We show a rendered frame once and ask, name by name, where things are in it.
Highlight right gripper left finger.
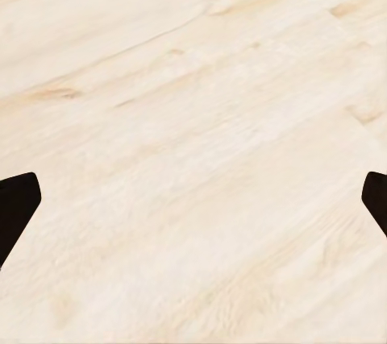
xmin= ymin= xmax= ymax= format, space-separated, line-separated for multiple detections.
xmin=0 ymin=172 xmax=42 ymax=269

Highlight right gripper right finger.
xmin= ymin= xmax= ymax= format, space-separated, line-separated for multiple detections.
xmin=361 ymin=171 xmax=387 ymax=237

